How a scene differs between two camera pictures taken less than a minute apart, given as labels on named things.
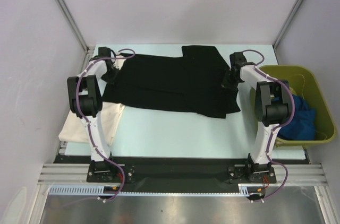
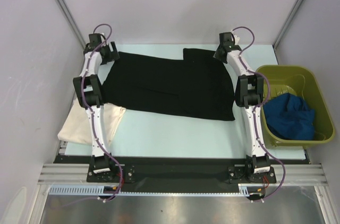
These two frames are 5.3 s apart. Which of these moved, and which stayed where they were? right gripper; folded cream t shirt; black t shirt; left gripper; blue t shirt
Moved: left gripper; right gripper
Stayed: folded cream t shirt; blue t shirt; black t shirt
